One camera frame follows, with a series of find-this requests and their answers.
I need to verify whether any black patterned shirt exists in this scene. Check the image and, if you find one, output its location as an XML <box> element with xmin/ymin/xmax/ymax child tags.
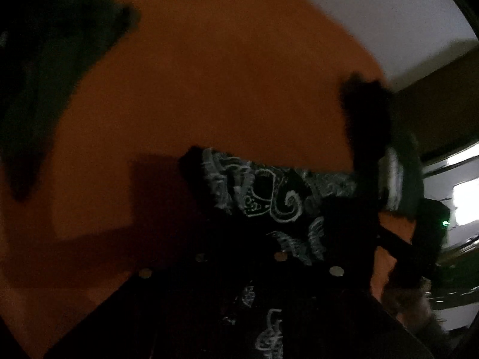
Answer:
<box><xmin>0</xmin><ymin>0</ymin><xmax>379</xmax><ymax>359</ymax></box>

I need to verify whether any person's right hand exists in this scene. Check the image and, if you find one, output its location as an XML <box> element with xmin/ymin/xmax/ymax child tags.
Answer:
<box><xmin>382</xmin><ymin>277</ymin><xmax>447</xmax><ymax>335</ymax></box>

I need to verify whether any black garment with white print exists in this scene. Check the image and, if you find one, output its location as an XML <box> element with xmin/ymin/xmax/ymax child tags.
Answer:
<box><xmin>340</xmin><ymin>74</ymin><xmax>424</xmax><ymax>221</ymax></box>

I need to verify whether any dark wooden furniture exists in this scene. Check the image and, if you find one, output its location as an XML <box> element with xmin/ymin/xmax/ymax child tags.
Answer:
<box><xmin>399</xmin><ymin>43</ymin><xmax>478</xmax><ymax>165</ymax></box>

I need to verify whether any orange bed sheet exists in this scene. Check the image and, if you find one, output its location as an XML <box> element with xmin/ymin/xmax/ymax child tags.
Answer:
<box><xmin>0</xmin><ymin>0</ymin><xmax>417</xmax><ymax>359</ymax></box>

